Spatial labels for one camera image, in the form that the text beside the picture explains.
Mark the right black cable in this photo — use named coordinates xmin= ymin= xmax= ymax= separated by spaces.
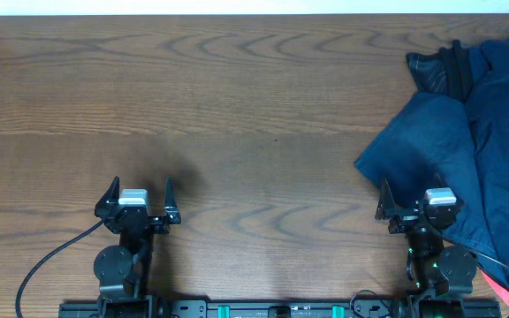
xmin=417 ymin=202 xmax=509 ymax=318

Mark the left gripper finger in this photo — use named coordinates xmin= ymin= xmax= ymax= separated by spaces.
xmin=164 ymin=177 xmax=181 ymax=224
xmin=95 ymin=176 xmax=120 ymax=217

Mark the black cable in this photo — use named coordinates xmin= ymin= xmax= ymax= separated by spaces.
xmin=417 ymin=202 xmax=509 ymax=318
xmin=14 ymin=218 xmax=108 ymax=318

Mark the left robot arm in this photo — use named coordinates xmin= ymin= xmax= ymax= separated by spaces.
xmin=94 ymin=177 xmax=181 ymax=318

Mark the black striped garment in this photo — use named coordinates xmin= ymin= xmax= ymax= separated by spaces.
xmin=406 ymin=40 xmax=474 ymax=102

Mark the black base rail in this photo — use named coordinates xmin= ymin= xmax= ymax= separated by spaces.
xmin=57 ymin=296 xmax=501 ymax=318

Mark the left black cable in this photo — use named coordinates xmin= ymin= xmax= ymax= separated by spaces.
xmin=14 ymin=218 xmax=108 ymax=318

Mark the navy blue garment pile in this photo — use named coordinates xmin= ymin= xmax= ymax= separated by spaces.
xmin=355 ymin=39 xmax=509 ymax=290

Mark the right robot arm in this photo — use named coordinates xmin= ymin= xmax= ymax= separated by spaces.
xmin=375 ymin=179 xmax=476 ymax=317

